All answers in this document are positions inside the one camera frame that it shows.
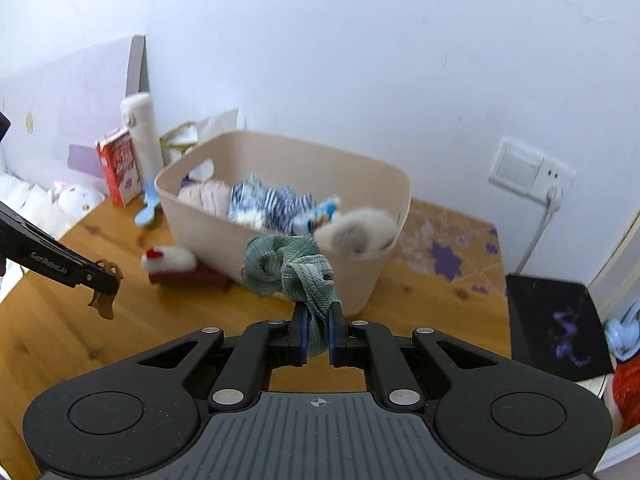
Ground black box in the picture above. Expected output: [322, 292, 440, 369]
[505, 272, 616, 383]

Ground wooden desktop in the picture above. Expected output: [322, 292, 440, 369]
[0, 195, 513, 480]

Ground white wall socket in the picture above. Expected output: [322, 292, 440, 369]
[532, 157, 576, 206]

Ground pink knit hat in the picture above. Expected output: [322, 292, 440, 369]
[177, 180, 233, 218]

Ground white quilt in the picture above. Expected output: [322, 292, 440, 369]
[0, 170, 61, 241]

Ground beige plastic storage basket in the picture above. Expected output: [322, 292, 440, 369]
[154, 130, 412, 317]

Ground blue white striped cloth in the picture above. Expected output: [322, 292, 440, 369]
[227, 172, 316, 236]

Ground light blue headphones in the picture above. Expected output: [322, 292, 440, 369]
[604, 302, 640, 361]

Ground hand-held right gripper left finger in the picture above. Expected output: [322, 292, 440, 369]
[125, 306, 310, 412]

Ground floral purple table mat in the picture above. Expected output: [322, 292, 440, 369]
[395, 199, 503, 301]

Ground white round plush toy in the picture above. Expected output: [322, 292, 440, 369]
[50, 180, 106, 218]

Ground white thermos bottle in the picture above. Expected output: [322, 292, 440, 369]
[120, 92, 166, 186]

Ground white chicken plush toy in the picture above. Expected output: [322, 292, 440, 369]
[141, 245, 233, 291]

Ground white paper bag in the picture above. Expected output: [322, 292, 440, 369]
[160, 107, 241, 161]

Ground white fluffy plush toy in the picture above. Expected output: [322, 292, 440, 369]
[314, 206, 401, 256]

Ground white power cable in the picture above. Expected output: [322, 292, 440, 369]
[515, 207, 556, 275]

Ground light blue plastic spoon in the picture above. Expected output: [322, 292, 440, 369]
[134, 182, 162, 228]

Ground red fabric item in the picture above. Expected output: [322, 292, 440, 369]
[607, 360, 640, 436]

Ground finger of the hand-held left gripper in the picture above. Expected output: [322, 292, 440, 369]
[0, 202, 96, 267]
[0, 223, 120, 297]

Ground brown hair clip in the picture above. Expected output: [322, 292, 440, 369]
[87, 259, 123, 320]

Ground white wall switch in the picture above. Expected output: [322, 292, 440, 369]
[488, 136, 546, 196]

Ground pale pink board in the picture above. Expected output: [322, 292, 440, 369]
[0, 34, 148, 191]

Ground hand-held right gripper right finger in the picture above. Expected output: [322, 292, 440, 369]
[328, 304, 517, 412]

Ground green checked cloth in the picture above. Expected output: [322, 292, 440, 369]
[241, 234, 346, 358]

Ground white power plug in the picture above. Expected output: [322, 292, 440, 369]
[542, 185, 565, 216]

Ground red white milk carton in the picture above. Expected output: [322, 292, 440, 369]
[95, 127, 143, 207]

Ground pale purple card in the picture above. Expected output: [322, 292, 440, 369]
[67, 144, 108, 178]

